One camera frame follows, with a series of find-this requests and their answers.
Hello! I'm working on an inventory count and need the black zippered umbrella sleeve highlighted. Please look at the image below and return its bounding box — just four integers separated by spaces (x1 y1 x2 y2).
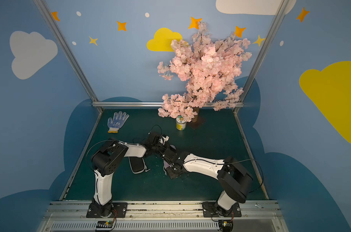
129 157 150 175

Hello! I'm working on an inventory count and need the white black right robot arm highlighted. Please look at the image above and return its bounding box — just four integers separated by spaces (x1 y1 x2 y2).
161 148 254 214

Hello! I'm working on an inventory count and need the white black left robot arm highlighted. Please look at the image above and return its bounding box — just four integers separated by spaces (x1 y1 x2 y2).
89 132 169 217

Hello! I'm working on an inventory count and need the yellow white tin can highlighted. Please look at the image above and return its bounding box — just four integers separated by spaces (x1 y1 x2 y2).
176 116 187 131

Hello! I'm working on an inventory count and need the white blue dotted work glove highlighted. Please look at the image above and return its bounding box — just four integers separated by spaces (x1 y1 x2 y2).
107 111 129 133

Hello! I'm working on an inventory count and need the dark brown tree base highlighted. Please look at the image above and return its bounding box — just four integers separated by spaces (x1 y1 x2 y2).
188 107 205 130

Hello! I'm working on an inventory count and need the right controller circuit board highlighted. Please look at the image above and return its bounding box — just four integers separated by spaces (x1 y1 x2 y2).
218 220 233 232

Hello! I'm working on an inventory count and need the controller circuit board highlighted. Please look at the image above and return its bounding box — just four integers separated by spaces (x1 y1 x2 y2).
95 220 114 232
218 220 233 232

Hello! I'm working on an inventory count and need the left controller circuit board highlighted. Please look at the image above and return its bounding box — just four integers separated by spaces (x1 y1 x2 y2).
95 220 114 232

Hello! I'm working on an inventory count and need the pink cherry blossom tree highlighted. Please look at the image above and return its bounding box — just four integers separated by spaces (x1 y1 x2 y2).
158 22 252 122

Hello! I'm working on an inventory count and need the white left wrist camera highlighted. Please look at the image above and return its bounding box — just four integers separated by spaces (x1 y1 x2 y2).
159 135 169 145

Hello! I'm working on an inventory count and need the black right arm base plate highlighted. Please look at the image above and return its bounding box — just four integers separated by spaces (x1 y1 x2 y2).
201 202 242 218

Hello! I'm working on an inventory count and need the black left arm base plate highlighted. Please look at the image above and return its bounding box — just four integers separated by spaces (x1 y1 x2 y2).
86 202 128 218

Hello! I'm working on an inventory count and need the aluminium front rail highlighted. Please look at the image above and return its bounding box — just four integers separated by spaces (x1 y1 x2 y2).
38 200 288 232

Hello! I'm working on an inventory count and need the left aluminium frame post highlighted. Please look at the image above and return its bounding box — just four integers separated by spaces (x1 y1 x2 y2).
33 0 99 103

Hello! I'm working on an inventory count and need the aluminium frame post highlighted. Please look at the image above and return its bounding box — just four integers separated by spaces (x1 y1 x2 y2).
33 0 99 103
233 0 291 115

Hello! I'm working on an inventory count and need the right aluminium frame post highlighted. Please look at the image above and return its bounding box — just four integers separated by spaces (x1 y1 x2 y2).
233 0 291 115

